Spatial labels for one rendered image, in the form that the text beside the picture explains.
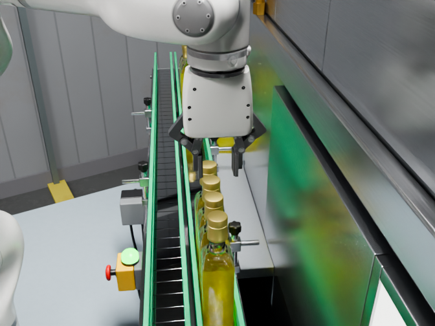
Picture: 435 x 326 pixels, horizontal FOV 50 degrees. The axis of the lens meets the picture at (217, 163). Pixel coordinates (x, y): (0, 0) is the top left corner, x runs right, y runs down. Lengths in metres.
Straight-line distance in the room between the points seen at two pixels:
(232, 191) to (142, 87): 2.19
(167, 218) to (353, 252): 0.79
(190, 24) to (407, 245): 0.31
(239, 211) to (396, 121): 0.84
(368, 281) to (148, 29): 0.36
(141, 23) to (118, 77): 2.82
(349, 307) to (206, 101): 0.32
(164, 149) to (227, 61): 1.00
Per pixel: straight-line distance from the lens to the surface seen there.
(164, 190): 1.36
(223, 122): 0.66
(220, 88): 0.64
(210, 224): 0.77
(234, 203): 1.30
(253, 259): 1.12
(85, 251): 1.66
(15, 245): 1.06
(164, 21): 0.54
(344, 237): 0.55
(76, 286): 1.55
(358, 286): 0.53
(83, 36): 3.24
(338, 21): 0.64
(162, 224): 1.23
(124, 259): 1.19
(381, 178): 0.47
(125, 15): 0.56
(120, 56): 3.34
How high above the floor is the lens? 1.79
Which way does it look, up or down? 30 degrees down
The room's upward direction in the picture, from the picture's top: straight up
